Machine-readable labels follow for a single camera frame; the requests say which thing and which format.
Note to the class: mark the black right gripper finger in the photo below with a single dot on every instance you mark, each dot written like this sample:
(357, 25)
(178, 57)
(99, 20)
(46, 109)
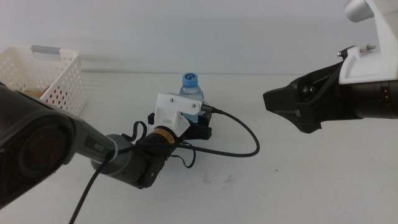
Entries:
(289, 105)
(320, 81)

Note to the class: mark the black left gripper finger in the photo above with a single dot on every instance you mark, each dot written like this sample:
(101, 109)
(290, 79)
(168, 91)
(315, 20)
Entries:
(202, 127)
(151, 119)

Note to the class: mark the clear water bottle blue cap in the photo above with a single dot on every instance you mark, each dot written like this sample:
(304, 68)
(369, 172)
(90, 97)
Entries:
(190, 85)

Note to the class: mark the yellow liquid bottle white cap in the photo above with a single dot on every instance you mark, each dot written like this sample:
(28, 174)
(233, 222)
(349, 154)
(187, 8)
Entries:
(34, 93)

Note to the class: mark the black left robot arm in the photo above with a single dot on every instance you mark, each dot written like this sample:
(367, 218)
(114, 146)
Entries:
(31, 140)

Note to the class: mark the white perforated plastic basket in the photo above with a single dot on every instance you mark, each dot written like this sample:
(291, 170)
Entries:
(65, 81)

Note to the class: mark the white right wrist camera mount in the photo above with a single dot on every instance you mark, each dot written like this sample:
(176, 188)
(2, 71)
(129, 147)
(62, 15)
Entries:
(373, 62)

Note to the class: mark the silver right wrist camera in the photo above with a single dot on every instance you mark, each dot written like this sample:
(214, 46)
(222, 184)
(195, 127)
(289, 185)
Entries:
(357, 11)

